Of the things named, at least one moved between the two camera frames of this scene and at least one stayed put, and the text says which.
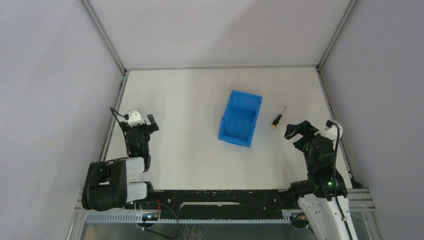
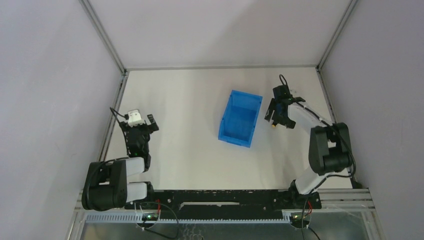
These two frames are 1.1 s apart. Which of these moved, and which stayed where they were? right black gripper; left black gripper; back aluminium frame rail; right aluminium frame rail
Moved: right black gripper
Stayed: left black gripper; right aluminium frame rail; back aluminium frame rail
